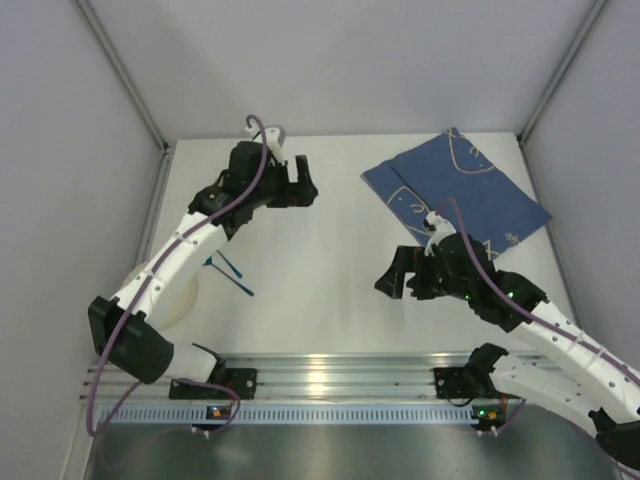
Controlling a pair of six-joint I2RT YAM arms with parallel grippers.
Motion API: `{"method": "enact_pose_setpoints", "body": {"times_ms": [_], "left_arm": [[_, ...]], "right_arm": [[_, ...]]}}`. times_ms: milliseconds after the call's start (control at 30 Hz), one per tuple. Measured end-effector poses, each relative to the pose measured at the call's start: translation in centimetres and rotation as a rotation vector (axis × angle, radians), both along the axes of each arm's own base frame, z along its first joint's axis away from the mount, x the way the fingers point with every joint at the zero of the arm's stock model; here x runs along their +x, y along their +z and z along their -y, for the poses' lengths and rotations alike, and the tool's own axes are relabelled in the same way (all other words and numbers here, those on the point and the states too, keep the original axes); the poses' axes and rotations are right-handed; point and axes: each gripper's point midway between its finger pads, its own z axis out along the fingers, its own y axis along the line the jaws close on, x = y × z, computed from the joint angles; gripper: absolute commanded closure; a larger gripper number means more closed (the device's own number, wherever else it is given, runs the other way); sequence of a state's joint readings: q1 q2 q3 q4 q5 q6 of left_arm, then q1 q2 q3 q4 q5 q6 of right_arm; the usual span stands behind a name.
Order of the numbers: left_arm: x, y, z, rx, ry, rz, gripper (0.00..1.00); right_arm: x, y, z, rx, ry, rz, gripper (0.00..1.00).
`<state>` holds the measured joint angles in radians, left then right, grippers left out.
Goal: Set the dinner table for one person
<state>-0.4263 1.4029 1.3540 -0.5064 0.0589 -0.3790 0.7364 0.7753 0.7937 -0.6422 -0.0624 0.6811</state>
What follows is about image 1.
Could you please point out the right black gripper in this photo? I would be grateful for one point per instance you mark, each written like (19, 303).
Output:
(417, 273)

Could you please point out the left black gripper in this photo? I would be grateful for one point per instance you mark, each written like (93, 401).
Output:
(288, 185)

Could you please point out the blue fish placemat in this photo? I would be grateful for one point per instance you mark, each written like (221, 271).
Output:
(494, 209)

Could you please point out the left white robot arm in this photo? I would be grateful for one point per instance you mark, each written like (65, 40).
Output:
(125, 327)

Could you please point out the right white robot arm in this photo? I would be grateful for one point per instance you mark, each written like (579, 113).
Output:
(596, 391)

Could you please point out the blue metallic spoon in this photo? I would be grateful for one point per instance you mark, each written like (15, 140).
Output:
(230, 277)

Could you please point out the cream round plate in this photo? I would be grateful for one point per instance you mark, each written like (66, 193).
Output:
(183, 303)

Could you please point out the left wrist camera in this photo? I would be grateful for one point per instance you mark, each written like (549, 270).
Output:
(275, 138)

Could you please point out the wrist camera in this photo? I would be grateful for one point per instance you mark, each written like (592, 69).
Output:
(275, 138)
(438, 229)

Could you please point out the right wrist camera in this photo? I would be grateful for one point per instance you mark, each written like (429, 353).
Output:
(438, 229)

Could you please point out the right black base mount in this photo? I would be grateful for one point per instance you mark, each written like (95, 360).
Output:
(451, 384)

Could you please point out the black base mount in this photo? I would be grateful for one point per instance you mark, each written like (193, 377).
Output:
(242, 381)
(451, 384)

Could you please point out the aluminium rail frame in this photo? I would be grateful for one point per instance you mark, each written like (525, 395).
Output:
(345, 378)

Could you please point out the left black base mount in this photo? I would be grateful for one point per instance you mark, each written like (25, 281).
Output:
(242, 381)

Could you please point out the left aluminium corner post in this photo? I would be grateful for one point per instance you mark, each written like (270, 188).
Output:
(96, 29)

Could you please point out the aluminium corner post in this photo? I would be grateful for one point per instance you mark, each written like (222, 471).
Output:
(586, 27)
(96, 29)

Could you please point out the slotted grey cable duct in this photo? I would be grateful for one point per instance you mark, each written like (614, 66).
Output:
(308, 414)

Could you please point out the right aluminium corner post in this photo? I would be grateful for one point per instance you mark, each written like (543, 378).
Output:
(586, 27)

